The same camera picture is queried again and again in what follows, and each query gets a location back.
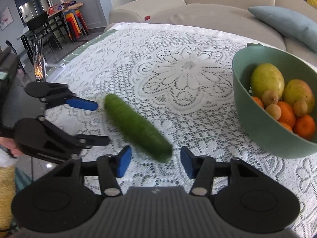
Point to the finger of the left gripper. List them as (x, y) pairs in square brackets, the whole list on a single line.
[(41, 139), (57, 94)]

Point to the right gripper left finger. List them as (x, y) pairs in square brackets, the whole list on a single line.
[(70, 194)]

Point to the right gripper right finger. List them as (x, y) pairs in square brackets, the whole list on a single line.
[(240, 194)]

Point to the green fuzzy cucumber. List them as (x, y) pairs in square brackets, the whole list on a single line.
[(137, 129)]

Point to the large orange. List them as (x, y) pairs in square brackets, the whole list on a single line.
[(305, 127)]

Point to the brown kiwi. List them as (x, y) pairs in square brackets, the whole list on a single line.
[(300, 108), (274, 111)]

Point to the brown kiwi fruit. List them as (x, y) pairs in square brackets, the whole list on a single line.
[(270, 97)]

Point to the red yellow apple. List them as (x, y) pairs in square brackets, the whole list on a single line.
[(296, 90)]

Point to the yellow green apple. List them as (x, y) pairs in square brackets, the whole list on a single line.
[(266, 77)]

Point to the small tangerine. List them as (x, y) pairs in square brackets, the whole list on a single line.
[(258, 101), (286, 126)]

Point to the person's left hand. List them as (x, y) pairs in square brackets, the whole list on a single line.
[(10, 145)]

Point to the black dining chair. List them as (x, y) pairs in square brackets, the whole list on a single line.
[(40, 28)]

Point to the dining table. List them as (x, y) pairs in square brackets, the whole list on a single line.
[(52, 12)]

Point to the stacked colourful stools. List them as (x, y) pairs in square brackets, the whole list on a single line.
[(75, 23)]

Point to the green colander bowl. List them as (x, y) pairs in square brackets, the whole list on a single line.
[(269, 134)]

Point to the white lace tablecloth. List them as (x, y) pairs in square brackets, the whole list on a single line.
[(179, 78)]

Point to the light blue pillow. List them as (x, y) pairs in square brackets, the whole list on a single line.
[(289, 23)]

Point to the beige sofa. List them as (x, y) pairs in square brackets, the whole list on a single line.
[(230, 16)]

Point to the small wall picture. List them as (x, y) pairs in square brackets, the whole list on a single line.
[(5, 18)]

